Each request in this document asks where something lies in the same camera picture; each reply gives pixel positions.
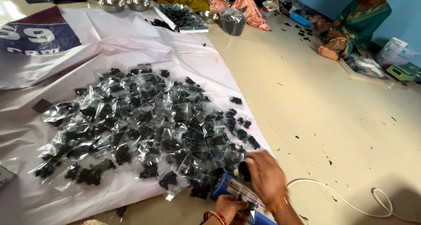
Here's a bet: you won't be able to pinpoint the person's left hand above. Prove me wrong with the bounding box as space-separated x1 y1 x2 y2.
214 194 250 225

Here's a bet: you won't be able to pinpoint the person's right hand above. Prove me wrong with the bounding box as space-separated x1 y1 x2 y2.
245 151 291 206

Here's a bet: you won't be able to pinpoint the small clear packet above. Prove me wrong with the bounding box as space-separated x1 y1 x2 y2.
234 193 266 220

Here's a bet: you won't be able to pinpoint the blue heat sealer machine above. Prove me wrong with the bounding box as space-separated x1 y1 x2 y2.
210 161 277 225

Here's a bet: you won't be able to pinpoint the red and gold wrist bangles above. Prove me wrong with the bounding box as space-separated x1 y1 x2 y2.
203 211 228 225

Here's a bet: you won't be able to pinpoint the heap of clear filled packets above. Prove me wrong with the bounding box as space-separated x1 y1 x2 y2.
28 64 262 202

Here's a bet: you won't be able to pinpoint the scattered black pieces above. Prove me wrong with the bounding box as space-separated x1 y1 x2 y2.
280 22 314 42

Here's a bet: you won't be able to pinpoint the clear bag of black pieces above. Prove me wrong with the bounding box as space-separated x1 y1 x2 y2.
219 7 248 37

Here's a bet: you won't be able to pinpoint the blue plastic box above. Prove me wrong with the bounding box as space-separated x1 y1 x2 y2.
289 13 313 27

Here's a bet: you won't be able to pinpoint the small steel bowl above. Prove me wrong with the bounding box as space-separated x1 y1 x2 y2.
199 11 220 24

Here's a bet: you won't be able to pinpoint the small white tray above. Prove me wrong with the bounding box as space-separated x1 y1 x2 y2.
262 0 279 12

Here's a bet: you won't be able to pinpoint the white tray of black pieces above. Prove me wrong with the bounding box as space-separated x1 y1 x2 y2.
153 3 209 34

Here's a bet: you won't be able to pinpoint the loose heap of black pieces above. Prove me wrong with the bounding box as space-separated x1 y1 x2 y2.
145 18 175 31

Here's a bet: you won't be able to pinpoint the green weighing scale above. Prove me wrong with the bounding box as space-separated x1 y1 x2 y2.
386 63 421 82

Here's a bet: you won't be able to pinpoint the white plastic banner sheet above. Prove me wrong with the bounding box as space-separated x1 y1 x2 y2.
0 5 273 225

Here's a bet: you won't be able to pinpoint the clear plastic container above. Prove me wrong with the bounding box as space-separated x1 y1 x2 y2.
376 37 420 67

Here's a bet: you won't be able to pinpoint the large steel bowl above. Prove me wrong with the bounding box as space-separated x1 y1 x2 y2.
97 0 126 13
125 0 151 12

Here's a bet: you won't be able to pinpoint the white power cable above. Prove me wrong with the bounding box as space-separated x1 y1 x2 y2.
286 178 421 223

